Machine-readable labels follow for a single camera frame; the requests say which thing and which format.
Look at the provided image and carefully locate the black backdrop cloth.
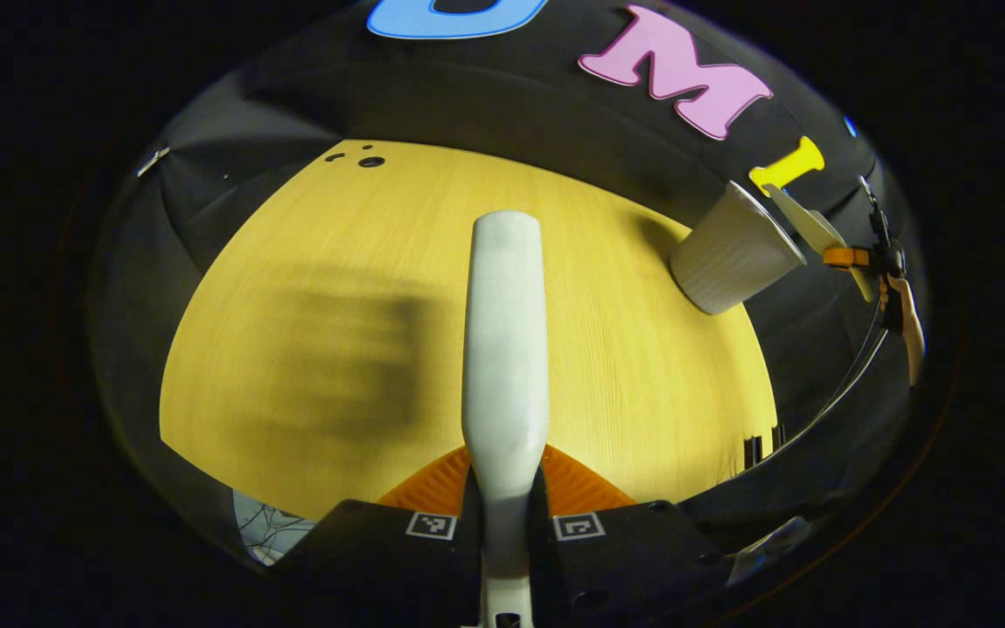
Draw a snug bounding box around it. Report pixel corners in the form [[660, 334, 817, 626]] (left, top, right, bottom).
[[88, 0, 931, 568]]

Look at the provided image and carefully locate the white plastic dustpan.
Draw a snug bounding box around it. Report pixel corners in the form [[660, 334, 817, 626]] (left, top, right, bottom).
[[764, 182, 876, 303]]

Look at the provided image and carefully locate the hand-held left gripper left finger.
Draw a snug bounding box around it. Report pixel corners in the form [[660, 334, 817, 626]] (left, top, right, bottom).
[[280, 445, 482, 628]]

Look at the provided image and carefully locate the thin black cable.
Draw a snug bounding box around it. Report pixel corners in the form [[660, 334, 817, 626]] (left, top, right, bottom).
[[745, 301, 894, 474]]

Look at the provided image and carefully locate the small white broom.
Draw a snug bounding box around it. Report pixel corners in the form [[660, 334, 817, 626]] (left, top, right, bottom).
[[461, 210, 550, 628]]

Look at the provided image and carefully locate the wooden desktop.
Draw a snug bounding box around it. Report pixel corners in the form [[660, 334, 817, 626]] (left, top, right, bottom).
[[160, 140, 779, 524]]

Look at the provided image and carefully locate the white ribbed garbage bin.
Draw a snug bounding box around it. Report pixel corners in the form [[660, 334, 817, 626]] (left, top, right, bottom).
[[670, 181, 809, 316]]

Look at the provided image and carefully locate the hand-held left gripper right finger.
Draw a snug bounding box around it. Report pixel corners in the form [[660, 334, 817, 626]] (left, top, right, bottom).
[[529, 443, 732, 628]]

